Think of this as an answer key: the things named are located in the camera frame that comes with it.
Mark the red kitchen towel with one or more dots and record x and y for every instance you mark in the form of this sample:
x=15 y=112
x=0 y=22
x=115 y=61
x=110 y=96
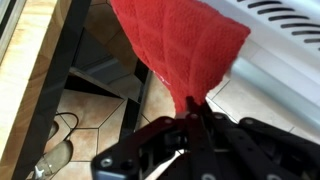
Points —
x=186 y=43

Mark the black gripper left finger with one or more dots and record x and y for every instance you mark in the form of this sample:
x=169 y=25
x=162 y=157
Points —
x=138 y=155

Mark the grey shoe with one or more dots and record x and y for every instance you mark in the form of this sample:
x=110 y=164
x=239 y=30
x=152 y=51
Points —
x=54 y=160

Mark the white electric stove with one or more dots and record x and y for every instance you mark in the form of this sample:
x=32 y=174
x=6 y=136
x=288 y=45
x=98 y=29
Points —
x=281 y=56

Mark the wooden table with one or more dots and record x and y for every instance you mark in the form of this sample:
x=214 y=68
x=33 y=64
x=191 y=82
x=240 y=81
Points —
x=33 y=74

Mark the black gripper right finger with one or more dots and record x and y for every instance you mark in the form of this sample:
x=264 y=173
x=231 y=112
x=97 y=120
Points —
x=248 y=150

